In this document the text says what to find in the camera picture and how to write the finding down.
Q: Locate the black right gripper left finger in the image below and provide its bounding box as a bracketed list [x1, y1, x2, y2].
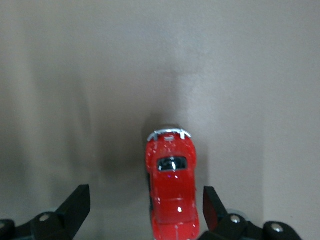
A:
[0, 184, 92, 240]

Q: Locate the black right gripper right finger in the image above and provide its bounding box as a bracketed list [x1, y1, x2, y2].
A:
[199, 185, 305, 240]

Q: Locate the red beetle toy car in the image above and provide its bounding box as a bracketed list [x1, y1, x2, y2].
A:
[145, 126, 201, 240]

